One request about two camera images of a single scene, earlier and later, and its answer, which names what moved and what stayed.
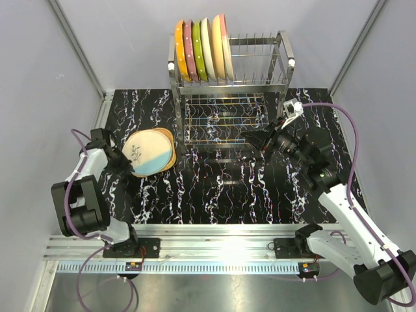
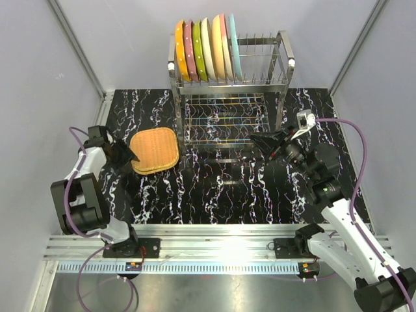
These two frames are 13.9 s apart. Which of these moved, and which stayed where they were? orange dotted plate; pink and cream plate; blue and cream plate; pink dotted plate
Moved: blue and cream plate
Stayed: pink dotted plate; pink and cream plate; orange dotted plate
